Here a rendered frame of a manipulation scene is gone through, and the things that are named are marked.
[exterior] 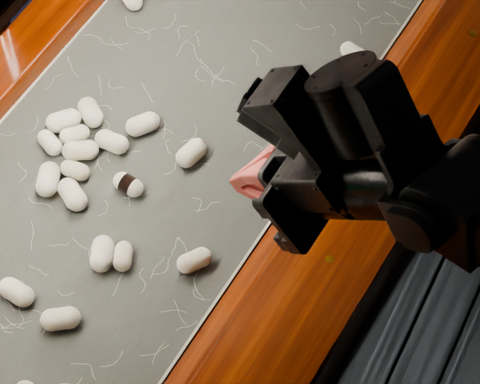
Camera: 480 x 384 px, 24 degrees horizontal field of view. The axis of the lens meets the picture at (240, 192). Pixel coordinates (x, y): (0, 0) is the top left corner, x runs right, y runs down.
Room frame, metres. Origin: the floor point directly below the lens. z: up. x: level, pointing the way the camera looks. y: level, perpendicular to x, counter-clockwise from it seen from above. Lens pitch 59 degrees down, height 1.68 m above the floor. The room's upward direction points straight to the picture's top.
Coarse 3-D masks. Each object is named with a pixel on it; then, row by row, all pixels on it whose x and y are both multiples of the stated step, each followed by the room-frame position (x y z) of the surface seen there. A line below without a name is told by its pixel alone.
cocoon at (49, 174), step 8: (40, 168) 0.59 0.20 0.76; (48, 168) 0.59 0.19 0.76; (56, 168) 0.59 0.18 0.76; (40, 176) 0.58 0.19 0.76; (48, 176) 0.58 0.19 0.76; (56, 176) 0.58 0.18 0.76; (40, 184) 0.57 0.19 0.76; (48, 184) 0.57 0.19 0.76; (56, 184) 0.57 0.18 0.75; (40, 192) 0.56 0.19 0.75; (48, 192) 0.56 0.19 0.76
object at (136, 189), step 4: (120, 172) 0.58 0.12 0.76; (124, 172) 0.59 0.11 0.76; (116, 176) 0.58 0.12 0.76; (120, 176) 0.58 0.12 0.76; (116, 180) 0.58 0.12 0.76; (136, 180) 0.58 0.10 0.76; (116, 184) 0.57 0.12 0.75; (132, 184) 0.57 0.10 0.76; (136, 184) 0.57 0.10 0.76; (140, 184) 0.57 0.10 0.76; (128, 188) 0.57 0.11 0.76; (132, 188) 0.57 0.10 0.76; (136, 188) 0.57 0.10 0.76; (140, 188) 0.57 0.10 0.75; (128, 192) 0.56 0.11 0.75; (132, 192) 0.56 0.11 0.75; (136, 192) 0.56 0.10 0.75; (140, 192) 0.57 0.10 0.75; (132, 196) 0.56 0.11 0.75; (136, 196) 0.56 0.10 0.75
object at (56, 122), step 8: (56, 112) 0.66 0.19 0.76; (64, 112) 0.65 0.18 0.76; (72, 112) 0.65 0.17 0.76; (48, 120) 0.65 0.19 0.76; (56, 120) 0.64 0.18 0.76; (64, 120) 0.65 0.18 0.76; (72, 120) 0.65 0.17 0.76; (80, 120) 0.65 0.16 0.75; (48, 128) 0.64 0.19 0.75; (56, 128) 0.64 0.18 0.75; (64, 128) 0.64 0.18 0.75
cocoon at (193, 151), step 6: (198, 138) 0.62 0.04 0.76; (186, 144) 0.62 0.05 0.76; (192, 144) 0.62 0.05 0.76; (198, 144) 0.62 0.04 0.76; (204, 144) 0.62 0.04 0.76; (180, 150) 0.61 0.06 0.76; (186, 150) 0.61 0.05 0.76; (192, 150) 0.61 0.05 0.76; (198, 150) 0.61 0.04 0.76; (204, 150) 0.61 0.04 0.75; (180, 156) 0.60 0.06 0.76; (186, 156) 0.60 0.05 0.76; (192, 156) 0.60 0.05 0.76; (198, 156) 0.61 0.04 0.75; (180, 162) 0.60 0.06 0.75; (186, 162) 0.60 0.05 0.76; (192, 162) 0.60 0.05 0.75
